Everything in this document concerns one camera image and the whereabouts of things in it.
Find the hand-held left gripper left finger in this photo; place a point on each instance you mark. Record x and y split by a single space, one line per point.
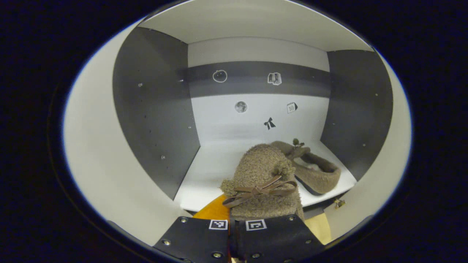
193 237

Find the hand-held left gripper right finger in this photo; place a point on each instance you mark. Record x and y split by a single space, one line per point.
278 237

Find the brown fuzzy shoe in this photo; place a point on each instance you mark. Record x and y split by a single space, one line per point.
321 179
259 168

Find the grey shoe cabinet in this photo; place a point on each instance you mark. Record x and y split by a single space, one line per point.
153 109

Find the metal door hinge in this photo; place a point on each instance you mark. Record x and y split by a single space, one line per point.
339 203

